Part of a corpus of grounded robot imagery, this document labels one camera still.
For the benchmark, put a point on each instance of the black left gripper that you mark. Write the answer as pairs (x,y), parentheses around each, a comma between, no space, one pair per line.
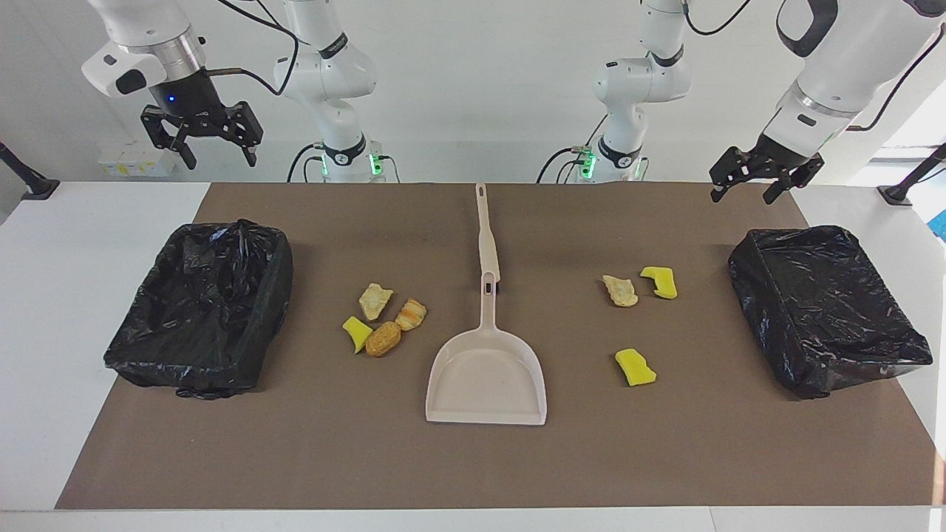
(783,157)

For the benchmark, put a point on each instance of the brown oval bread roll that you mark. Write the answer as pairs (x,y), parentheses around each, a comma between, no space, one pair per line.
(383,340)

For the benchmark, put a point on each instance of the white wall socket boxes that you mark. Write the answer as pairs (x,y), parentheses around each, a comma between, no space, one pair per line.
(137,159)

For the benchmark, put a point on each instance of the brown table mat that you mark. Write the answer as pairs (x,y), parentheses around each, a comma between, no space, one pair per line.
(369,458)

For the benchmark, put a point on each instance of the black pole stand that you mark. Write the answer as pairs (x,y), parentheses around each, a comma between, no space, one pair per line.
(33,185)
(905,188)

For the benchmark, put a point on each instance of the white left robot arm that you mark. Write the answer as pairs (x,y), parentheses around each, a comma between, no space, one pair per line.
(643,74)

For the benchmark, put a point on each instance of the pale beige bread chunk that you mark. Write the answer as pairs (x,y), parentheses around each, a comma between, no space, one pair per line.
(375,301)

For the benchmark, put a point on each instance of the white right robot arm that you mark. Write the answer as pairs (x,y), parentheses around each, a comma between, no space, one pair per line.
(325,74)

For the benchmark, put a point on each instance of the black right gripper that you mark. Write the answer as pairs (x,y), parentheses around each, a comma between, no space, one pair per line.
(185,103)

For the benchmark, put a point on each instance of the beige orange bread slice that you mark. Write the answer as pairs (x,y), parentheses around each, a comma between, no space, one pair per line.
(621,291)

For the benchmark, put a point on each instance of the yellow green sponge piece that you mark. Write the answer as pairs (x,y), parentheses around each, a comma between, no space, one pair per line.
(635,368)
(358,334)
(662,284)

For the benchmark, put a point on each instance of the bin with smooth black bag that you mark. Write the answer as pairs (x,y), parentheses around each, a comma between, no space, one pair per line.
(820,310)

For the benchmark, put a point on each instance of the beige hand brush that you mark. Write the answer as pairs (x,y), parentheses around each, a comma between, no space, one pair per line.
(485,229)

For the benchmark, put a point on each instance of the orange striped croissant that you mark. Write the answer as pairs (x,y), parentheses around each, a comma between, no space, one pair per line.
(411,315)

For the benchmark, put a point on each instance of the bin with knotted black bag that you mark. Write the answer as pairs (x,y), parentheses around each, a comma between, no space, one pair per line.
(199,310)

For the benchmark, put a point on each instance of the beige plastic dustpan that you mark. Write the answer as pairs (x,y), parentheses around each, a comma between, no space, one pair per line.
(484,377)

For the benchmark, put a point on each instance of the blue box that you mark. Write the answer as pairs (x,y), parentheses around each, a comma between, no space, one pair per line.
(940,225)

